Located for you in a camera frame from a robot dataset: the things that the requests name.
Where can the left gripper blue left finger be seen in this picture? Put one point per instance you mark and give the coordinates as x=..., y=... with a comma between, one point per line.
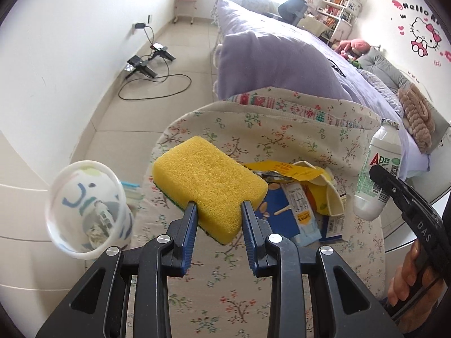
x=183, y=235

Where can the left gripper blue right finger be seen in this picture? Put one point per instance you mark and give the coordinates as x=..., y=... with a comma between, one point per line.
x=255, y=232

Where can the dark blue snack box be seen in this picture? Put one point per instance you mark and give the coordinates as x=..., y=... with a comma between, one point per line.
x=276, y=210

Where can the light blue milk carton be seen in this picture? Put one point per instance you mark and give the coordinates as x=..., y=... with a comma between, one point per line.
x=308, y=230

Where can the yellow snack wrapper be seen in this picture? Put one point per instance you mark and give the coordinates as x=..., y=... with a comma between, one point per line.
x=303, y=172

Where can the yellow green sponge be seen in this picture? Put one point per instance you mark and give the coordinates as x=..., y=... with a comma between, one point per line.
x=198, y=171

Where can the crushed yellow paper cup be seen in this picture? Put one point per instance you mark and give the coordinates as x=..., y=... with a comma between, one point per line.
x=322, y=193

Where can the white yogurt drink bottle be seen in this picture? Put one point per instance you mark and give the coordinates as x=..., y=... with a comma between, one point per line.
x=383, y=160

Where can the white patterned trash bin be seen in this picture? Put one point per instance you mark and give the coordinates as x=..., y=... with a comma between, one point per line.
x=86, y=211

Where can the person right hand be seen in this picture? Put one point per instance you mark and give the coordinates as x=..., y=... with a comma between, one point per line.
x=399, y=290

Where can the floral beige blanket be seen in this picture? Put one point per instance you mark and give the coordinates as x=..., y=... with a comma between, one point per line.
x=219, y=296

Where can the beige knitted pillow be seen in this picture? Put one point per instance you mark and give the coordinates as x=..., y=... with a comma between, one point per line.
x=417, y=114

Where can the black gripper stand near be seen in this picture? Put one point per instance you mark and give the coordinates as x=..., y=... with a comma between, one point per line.
x=139, y=65

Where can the black gripper stand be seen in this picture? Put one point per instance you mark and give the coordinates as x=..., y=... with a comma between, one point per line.
x=159, y=50
x=139, y=65

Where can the lavender duvet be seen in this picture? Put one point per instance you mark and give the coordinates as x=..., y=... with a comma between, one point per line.
x=282, y=56

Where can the black gripper stand far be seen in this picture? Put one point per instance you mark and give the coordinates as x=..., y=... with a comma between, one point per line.
x=159, y=50

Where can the grey cushion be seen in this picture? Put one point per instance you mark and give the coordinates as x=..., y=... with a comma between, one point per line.
x=375, y=63

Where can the pink plush toy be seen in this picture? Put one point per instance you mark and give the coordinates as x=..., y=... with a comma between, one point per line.
x=355, y=47

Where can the dark blue desk chair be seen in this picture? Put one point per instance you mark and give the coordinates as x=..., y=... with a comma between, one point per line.
x=290, y=12

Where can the white bookshelf with items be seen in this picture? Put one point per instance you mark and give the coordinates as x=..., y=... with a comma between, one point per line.
x=339, y=16

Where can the pink child chair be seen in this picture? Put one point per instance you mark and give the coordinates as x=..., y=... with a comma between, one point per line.
x=185, y=8

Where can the hello kitty wall sticker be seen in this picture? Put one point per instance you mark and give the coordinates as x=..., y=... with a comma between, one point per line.
x=421, y=27

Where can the white bed frame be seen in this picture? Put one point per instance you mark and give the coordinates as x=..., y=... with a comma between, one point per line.
x=217, y=48

